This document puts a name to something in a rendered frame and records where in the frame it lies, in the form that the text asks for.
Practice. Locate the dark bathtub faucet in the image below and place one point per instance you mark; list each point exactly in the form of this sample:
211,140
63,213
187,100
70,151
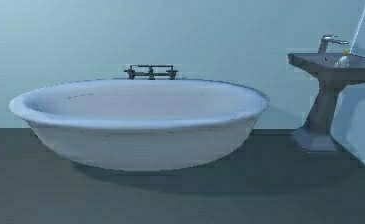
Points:
151,72

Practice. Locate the grey pedestal sink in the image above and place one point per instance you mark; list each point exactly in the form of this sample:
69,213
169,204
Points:
325,100

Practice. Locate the oblong white bathtub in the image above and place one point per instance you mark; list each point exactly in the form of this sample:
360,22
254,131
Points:
140,133

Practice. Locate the white bottle with yellow cap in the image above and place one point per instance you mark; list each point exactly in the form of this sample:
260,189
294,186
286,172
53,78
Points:
343,60

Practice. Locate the grey sink faucet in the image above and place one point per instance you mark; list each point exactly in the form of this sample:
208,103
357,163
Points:
324,45

